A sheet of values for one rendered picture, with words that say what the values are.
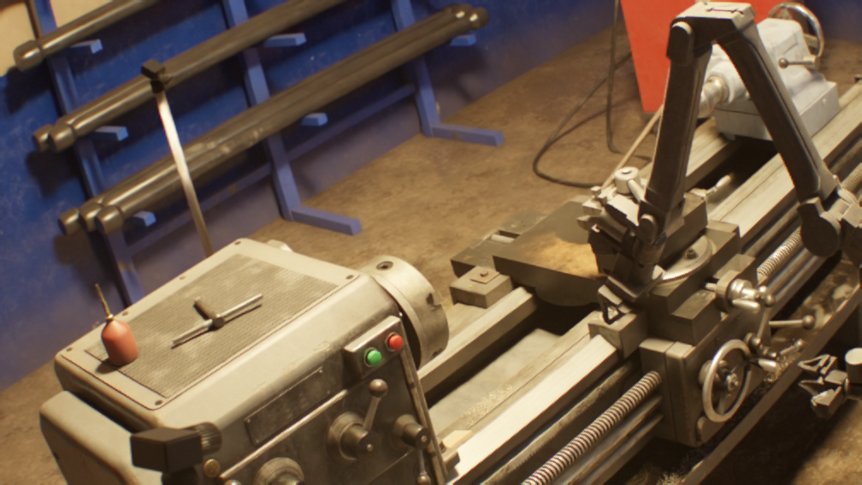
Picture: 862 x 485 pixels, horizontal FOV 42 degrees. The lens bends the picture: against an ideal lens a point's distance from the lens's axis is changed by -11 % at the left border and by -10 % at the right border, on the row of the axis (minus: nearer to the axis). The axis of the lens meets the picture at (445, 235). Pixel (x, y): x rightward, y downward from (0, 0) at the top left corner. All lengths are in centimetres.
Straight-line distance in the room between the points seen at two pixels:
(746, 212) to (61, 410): 192
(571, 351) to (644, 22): 310
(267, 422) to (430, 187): 396
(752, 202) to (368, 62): 302
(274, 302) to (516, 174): 374
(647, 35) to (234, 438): 402
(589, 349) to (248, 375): 97
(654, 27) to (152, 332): 384
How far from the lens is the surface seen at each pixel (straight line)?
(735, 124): 375
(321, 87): 579
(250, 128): 546
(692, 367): 287
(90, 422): 223
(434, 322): 256
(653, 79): 586
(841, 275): 383
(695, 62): 190
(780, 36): 369
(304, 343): 219
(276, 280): 237
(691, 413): 293
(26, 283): 549
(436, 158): 634
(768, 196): 339
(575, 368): 279
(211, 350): 220
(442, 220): 565
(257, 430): 214
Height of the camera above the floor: 234
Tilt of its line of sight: 25 degrees down
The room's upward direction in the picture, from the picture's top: 15 degrees counter-clockwise
